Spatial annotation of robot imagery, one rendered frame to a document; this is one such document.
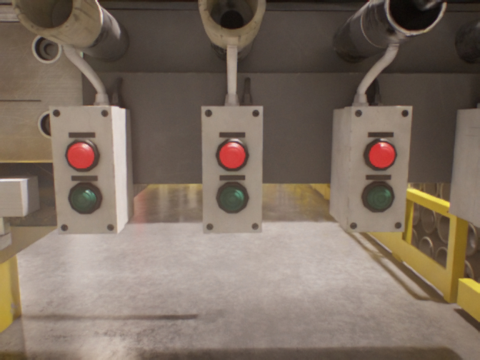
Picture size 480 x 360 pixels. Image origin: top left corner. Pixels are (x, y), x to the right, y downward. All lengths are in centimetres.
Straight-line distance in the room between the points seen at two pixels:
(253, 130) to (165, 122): 15
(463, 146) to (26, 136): 61
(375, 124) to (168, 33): 30
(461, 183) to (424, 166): 5
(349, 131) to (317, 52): 16
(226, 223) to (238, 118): 12
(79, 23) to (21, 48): 24
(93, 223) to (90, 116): 12
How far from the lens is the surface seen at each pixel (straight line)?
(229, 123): 46
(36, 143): 65
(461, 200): 62
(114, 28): 54
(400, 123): 50
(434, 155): 62
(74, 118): 49
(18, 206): 58
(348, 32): 54
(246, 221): 48
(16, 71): 66
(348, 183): 49
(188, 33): 59
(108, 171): 49
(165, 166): 56
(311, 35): 60
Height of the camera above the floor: 75
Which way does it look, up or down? 9 degrees down
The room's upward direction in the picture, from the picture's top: straight up
